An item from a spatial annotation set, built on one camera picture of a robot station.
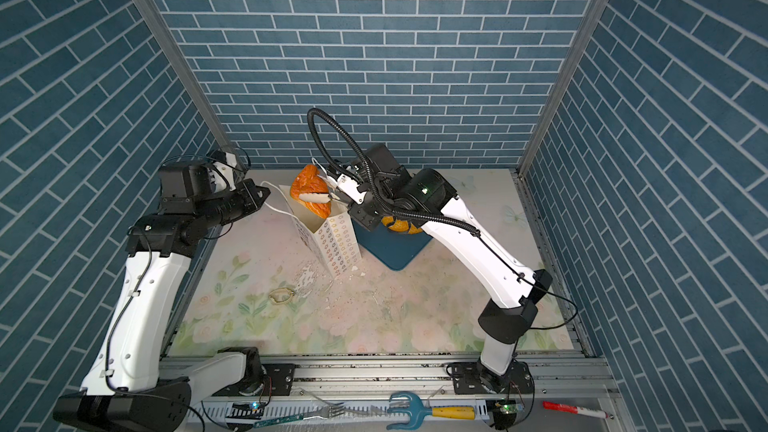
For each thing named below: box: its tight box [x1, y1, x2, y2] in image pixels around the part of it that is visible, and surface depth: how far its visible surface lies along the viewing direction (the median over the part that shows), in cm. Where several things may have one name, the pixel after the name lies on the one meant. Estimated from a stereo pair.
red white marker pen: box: [542, 401, 614, 420], surface depth 71 cm
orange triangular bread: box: [290, 164, 331, 219], surface depth 75 cm
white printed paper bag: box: [279, 184, 362, 279], surface depth 78 cm
